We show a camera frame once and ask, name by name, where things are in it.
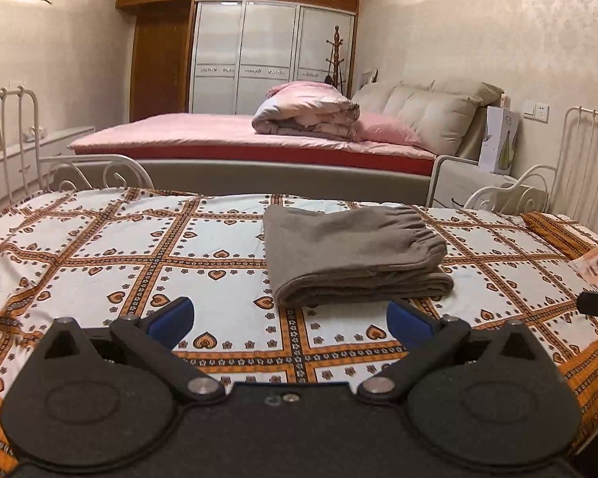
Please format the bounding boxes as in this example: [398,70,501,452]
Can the orange heart printed bed sheet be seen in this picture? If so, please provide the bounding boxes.
[0,186,598,478]

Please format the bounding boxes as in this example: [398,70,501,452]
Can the folded pink quilt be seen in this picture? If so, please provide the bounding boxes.
[252,81,362,141]

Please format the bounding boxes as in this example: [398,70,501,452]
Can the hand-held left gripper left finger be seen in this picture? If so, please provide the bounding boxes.
[30,295,226,405]

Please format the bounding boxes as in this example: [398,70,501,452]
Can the white wall switch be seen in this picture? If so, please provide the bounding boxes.
[522,101,549,123]

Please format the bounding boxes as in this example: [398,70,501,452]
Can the white box with pear print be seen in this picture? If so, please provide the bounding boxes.
[478,106,522,176]

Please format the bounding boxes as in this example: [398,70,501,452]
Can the white nightstand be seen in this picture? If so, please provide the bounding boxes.
[426,154,549,209]

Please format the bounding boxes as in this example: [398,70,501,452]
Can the grey fleece pants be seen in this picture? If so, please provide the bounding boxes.
[262,204,455,308]

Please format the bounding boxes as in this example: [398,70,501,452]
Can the pink pillow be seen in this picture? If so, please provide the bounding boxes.
[354,112,425,150]

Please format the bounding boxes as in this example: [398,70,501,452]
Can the peach printed cloth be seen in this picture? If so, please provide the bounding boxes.
[568,244,598,290]

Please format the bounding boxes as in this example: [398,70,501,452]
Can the white metal bed frame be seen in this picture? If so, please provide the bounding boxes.
[0,86,598,226]

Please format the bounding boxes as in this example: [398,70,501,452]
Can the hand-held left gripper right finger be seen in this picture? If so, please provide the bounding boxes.
[357,298,562,405]

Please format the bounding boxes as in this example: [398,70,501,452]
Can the bed with pink sheet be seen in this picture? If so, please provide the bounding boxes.
[55,112,438,206]

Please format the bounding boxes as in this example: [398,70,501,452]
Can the wooden coat rack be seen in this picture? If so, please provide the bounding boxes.
[324,25,353,99]

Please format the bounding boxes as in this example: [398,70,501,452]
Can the orange patterned pillow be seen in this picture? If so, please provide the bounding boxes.
[521,212,598,261]

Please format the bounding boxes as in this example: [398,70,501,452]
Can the beige pillows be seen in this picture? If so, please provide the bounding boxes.
[351,78,505,161]

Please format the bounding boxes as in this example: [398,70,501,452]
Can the wooden wardrobe with white doors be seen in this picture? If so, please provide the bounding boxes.
[116,0,362,123]

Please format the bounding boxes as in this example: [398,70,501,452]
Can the white drawer cabinet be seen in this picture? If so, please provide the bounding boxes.
[0,127,96,211]

